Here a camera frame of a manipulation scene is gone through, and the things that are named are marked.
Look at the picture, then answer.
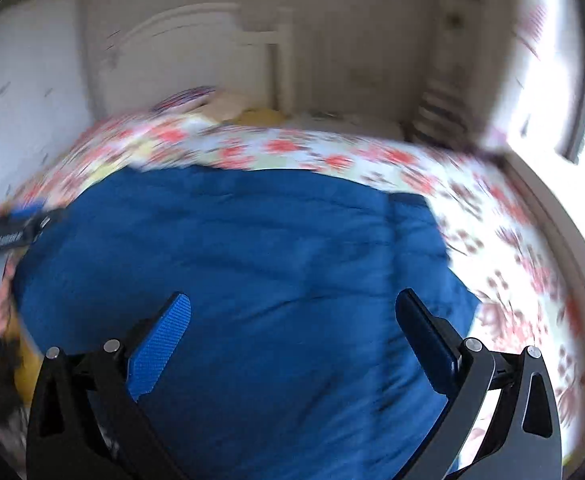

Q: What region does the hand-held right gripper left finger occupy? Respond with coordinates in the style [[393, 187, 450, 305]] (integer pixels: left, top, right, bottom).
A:
[[26, 291, 194, 480]]

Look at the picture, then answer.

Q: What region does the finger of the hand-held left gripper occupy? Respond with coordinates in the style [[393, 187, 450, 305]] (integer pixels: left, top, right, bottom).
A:
[[10, 203, 71, 235]]

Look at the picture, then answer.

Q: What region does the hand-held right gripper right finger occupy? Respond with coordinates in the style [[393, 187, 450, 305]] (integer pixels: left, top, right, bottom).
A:
[[395, 287, 564, 480]]

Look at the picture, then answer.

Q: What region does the blue quilted blanket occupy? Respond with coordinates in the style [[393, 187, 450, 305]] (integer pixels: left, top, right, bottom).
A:
[[11, 165, 484, 480]]

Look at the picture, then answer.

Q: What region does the person's left hand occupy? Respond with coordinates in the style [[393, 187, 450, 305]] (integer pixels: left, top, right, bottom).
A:
[[0, 262, 22, 337]]

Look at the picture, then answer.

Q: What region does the yellow cloth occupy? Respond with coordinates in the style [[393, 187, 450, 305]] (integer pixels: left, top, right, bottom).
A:
[[11, 317, 46, 403]]

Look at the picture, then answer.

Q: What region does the floral bed sheet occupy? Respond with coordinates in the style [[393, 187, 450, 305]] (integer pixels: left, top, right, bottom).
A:
[[0, 110, 585, 480]]

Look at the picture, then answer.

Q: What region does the striped pillow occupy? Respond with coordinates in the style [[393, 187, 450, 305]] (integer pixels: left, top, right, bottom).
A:
[[151, 86, 219, 114]]

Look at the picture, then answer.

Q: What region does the cream headboard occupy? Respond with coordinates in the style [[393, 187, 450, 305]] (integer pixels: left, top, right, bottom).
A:
[[85, 2, 294, 117]]

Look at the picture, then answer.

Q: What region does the cream pillow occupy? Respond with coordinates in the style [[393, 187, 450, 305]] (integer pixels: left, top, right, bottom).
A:
[[206, 92, 249, 122]]

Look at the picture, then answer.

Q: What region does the dark blurred stack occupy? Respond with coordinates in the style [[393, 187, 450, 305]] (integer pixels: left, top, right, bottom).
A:
[[411, 87, 476, 143]]

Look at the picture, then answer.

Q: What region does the window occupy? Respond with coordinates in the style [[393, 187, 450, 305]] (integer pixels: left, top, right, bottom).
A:
[[510, 35, 585, 173]]

